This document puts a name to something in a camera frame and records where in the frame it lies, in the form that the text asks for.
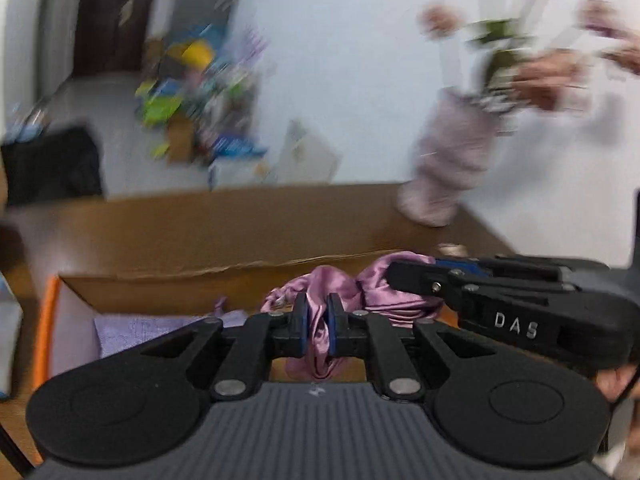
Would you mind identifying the cardboard box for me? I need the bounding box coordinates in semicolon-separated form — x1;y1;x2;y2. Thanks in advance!
32;182;516;396

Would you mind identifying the dark brown door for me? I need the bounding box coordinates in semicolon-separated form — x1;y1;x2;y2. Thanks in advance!
74;0;166;79

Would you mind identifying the white board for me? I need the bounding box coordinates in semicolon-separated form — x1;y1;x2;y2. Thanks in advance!
274;119;344;184

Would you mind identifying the dried pink rose bouquet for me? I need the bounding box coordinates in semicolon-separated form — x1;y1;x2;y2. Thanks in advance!
417;0;640;116

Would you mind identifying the pile of colourful clutter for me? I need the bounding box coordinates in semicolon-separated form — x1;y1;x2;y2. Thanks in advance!
134;24;269;191

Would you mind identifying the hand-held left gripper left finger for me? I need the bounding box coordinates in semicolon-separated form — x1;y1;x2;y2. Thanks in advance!
142;293;311;402

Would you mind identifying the lilac towel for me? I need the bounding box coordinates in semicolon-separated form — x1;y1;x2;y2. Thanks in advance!
94;310;251;359

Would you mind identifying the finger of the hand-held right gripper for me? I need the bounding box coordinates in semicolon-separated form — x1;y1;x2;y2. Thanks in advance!
387;260;482;312
433;255;565;282

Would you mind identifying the pink ribbed vase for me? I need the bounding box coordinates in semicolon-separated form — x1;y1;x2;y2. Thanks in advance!
395;87;501;228

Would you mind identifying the black bag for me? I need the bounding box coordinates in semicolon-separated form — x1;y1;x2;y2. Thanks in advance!
0;126;104;207

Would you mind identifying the person's right hand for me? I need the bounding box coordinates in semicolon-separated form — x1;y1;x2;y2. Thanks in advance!
595;364;640;403

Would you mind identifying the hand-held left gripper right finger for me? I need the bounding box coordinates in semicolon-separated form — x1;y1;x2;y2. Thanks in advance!
325;293;494;403

